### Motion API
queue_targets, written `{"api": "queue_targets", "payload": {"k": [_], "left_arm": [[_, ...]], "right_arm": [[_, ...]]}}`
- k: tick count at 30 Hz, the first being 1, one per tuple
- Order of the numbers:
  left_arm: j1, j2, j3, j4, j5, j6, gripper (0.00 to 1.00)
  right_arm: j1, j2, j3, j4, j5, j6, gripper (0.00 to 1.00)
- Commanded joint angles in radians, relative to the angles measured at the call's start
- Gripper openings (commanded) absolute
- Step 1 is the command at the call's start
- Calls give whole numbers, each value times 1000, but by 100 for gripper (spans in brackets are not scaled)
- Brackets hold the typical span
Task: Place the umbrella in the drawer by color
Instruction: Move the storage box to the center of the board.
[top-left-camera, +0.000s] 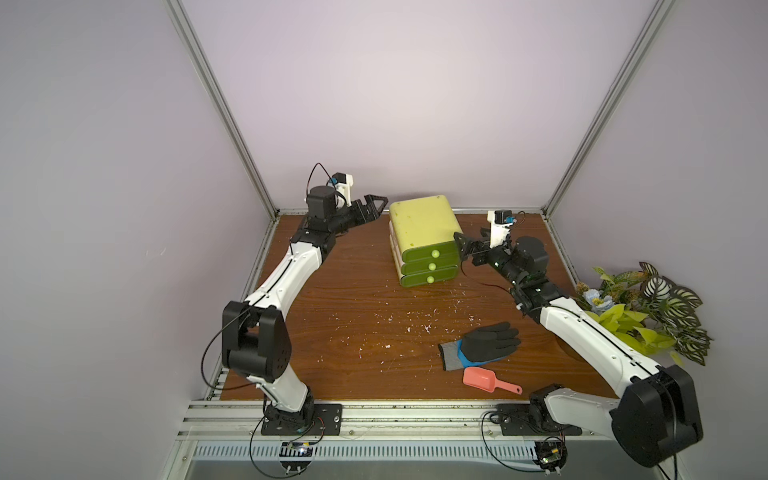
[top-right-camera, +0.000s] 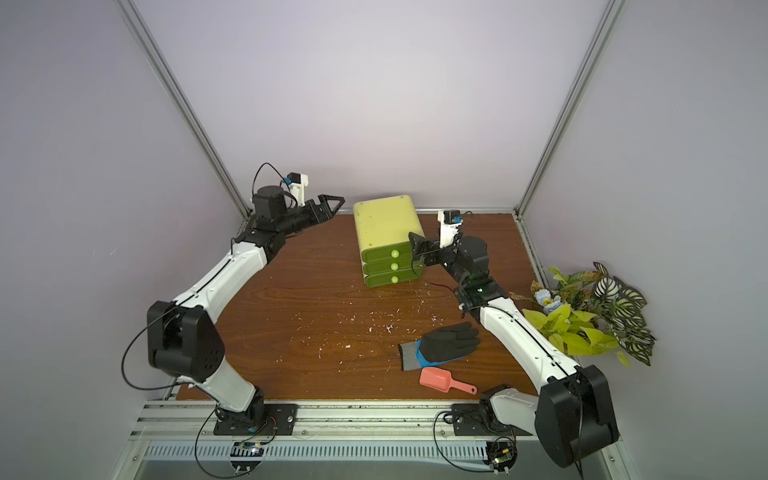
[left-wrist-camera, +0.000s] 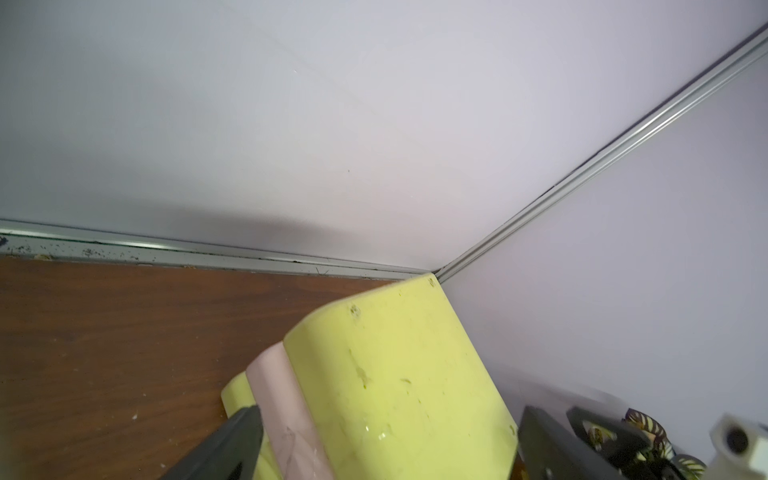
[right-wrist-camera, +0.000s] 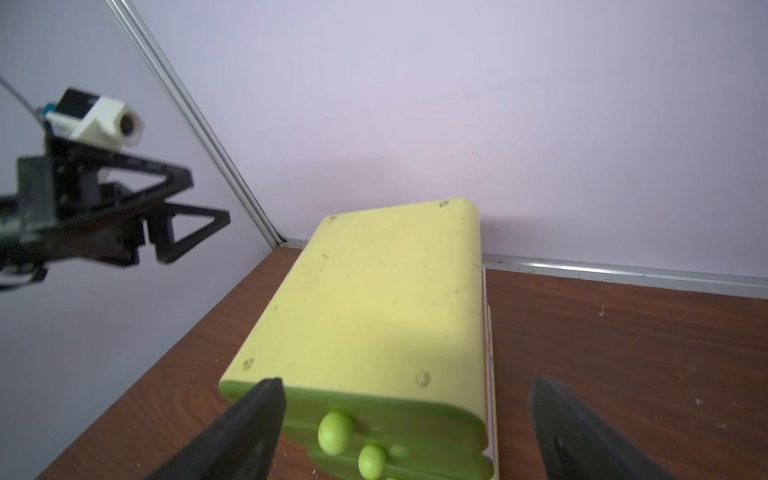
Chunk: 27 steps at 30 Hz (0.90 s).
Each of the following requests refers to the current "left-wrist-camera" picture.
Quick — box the yellow-green drawer cabinet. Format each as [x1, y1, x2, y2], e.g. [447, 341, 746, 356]
[221, 274, 518, 479]

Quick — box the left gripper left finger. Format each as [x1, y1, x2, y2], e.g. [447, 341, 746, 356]
[161, 405, 264, 480]

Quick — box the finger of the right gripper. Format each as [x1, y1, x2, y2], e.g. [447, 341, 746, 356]
[566, 407, 652, 470]

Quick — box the artificial potted plant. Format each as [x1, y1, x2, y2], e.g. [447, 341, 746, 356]
[612, 408, 707, 479]

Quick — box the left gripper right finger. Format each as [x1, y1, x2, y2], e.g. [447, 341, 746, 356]
[518, 406, 623, 480]

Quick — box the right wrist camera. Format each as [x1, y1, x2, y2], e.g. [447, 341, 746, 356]
[703, 414, 767, 480]

